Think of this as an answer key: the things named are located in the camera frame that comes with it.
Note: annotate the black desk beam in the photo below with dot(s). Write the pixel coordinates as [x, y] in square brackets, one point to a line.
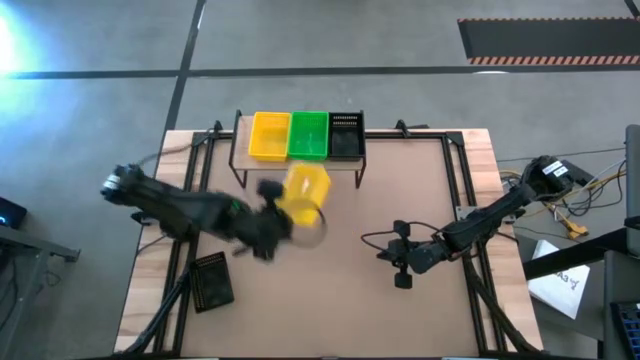
[575, 257]

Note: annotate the black aluminium table frame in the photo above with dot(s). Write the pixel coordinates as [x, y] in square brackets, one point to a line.
[465, 160]

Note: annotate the keyboard with lit keys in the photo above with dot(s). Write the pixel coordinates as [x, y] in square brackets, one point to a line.
[629, 325]

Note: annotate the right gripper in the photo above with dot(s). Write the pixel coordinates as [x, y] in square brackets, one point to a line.
[425, 257]

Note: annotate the black slotted plastic basket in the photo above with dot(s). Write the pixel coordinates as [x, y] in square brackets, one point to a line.
[346, 140]
[212, 287]

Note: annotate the black device with blue light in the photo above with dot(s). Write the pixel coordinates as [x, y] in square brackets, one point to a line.
[11, 214]

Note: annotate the green plastic basket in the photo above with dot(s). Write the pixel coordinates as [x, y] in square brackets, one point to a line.
[308, 134]

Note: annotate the grey desk frame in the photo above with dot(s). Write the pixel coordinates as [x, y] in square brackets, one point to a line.
[30, 242]

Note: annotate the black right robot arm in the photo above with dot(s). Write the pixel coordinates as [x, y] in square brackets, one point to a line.
[490, 217]

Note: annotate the tan work surface board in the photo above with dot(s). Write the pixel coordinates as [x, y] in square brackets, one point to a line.
[340, 300]

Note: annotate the black frame clamp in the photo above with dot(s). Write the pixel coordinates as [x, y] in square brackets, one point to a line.
[402, 126]
[217, 128]

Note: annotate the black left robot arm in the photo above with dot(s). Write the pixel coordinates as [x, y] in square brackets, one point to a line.
[175, 207]

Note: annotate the wooden shelf with black legs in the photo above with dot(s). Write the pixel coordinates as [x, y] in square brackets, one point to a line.
[242, 145]

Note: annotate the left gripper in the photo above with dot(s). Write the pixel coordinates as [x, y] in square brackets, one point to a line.
[265, 232]

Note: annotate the black hazard-striped floor mat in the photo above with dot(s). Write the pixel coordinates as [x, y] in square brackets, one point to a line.
[550, 40]

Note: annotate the yellow plastic basket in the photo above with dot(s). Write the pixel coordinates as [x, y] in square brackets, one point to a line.
[270, 135]
[305, 192]

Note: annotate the black power strip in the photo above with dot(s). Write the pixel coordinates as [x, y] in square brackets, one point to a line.
[582, 176]

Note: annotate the white paper sheet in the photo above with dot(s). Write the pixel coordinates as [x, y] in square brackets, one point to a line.
[560, 290]

